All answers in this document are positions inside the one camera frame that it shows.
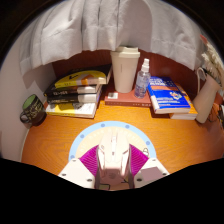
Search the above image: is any white ceramic vase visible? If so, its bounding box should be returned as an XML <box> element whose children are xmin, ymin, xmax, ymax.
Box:
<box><xmin>192</xmin><ymin>67</ymin><xmax>223</xmax><ymax>124</ymax></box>

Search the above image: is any blue book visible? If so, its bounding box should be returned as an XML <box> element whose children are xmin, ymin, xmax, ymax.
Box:
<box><xmin>146</xmin><ymin>76</ymin><xmax>192</xmax><ymax>115</ymax></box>

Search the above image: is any red-brown book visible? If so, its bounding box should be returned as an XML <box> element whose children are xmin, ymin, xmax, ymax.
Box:
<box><xmin>104</xmin><ymin>87</ymin><xmax>153</xmax><ymax>108</ymax></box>

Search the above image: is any black paperback book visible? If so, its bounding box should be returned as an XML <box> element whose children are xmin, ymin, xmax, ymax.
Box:
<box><xmin>43</xmin><ymin>83</ymin><xmax>103</xmax><ymax>98</ymax></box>
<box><xmin>46</xmin><ymin>89</ymin><xmax>102</xmax><ymax>105</ymax></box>

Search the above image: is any yellow and white book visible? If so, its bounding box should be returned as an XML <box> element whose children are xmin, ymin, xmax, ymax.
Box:
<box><xmin>45</xmin><ymin>96</ymin><xmax>101</xmax><ymax>120</ymax></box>

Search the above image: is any clear spray bottle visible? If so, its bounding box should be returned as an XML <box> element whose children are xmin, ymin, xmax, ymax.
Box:
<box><xmin>134</xmin><ymin>58</ymin><xmax>152</xmax><ymax>100</ymax></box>

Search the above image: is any orange book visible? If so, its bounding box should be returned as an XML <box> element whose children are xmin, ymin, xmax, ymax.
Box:
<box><xmin>168</xmin><ymin>83</ymin><xmax>199</xmax><ymax>121</ymax></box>

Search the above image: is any cream travel tumbler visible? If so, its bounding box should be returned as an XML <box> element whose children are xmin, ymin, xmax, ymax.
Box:
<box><xmin>109</xmin><ymin>45</ymin><xmax>141</xmax><ymax>94</ymax></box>

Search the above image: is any pink and white computer mouse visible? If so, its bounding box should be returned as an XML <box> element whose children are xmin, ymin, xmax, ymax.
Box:
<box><xmin>94</xmin><ymin>130</ymin><xmax>132</xmax><ymax>191</ymax></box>

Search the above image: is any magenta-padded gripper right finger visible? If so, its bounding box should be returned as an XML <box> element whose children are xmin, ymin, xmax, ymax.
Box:
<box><xmin>128</xmin><ymin>143</ymin><xmax>170</xmax><ymax>189</ymax></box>

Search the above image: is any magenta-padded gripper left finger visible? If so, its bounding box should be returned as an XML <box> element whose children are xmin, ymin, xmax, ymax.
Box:
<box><xmin>58</xmin><ymin>144</ymin><xmax>100</xmax><ymax>190</ymax></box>

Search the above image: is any dark green mug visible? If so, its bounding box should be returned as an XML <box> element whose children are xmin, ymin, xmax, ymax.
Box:
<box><xmin>19</xmin><ymin>93</ymin><xmax>47</xmax><ymax>127</ymax></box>

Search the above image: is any white curtain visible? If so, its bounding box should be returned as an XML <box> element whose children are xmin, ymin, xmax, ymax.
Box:
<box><xmin>19</xmin><ymin>0</ymin><xmax>208</xmax><ymax>75</ymax></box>

